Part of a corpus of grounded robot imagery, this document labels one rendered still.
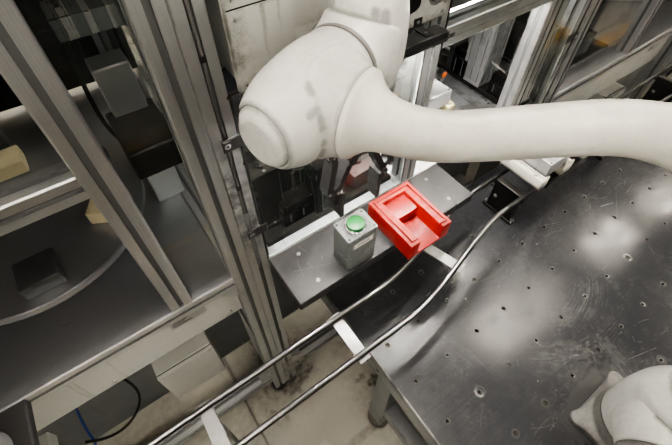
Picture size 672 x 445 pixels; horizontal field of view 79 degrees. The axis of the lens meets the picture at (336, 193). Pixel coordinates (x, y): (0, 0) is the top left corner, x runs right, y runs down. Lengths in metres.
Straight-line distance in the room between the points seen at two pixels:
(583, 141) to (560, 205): 1.06
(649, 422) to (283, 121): 0.87
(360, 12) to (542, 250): 1.04
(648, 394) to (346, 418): 1.07
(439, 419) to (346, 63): 0.87
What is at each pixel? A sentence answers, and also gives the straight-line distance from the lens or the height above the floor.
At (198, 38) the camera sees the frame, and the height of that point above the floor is 1.46.
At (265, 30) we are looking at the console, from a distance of 0.61.
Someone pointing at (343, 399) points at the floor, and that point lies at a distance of 1.78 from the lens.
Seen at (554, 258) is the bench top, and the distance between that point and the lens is 1.39.
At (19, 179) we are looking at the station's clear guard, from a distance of 0.66.
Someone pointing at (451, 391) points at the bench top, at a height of 0.68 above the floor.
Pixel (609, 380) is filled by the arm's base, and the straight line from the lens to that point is 1.26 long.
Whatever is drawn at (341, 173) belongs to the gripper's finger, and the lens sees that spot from 0.70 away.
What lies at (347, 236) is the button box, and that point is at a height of 1.03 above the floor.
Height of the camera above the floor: 1.73
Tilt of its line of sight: 50 degrees down
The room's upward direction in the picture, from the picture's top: straight up
